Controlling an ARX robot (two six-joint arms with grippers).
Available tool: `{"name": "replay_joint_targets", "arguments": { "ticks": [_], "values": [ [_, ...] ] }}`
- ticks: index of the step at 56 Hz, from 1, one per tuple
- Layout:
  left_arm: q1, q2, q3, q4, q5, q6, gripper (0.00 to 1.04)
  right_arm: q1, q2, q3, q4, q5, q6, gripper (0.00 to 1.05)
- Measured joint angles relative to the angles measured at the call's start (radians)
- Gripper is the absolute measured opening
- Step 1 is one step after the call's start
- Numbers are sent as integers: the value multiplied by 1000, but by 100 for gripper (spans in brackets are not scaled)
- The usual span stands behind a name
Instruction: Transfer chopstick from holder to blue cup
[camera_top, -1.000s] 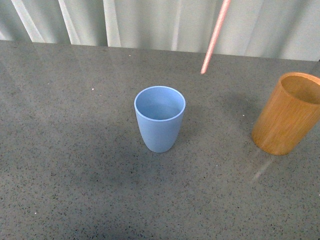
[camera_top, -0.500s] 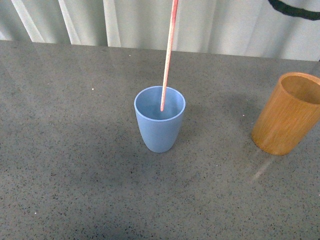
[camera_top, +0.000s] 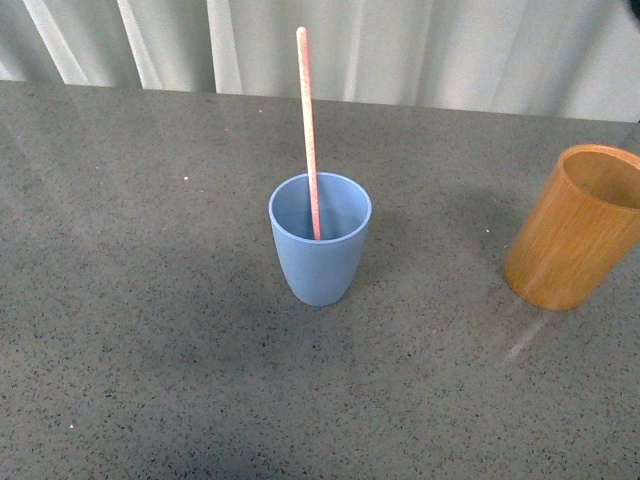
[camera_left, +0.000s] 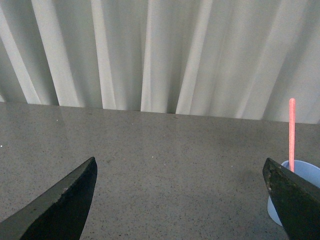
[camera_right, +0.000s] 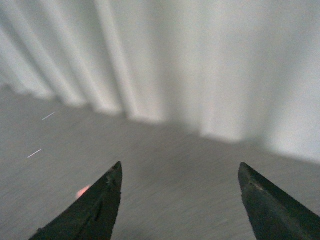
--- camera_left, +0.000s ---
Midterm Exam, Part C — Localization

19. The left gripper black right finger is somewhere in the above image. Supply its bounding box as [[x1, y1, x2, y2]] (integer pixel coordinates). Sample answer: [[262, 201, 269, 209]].
[[262, 158, 320, 240]]

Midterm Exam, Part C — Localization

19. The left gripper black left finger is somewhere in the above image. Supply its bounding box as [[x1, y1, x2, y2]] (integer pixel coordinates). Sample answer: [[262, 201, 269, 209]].
[[0, 157, 98, 240]]

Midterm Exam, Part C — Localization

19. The pink chopstick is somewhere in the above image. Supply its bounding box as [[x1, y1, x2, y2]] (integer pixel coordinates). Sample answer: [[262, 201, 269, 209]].
[[288, 98, 296, 172]]

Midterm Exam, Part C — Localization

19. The blue plastic cup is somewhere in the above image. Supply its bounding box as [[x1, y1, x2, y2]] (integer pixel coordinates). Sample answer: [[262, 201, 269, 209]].
[[267, 160, 320, 227]]

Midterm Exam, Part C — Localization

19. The white curtain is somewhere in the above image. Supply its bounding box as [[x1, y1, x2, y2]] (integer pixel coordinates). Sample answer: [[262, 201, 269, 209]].
[[0, 0, 320, 124]]

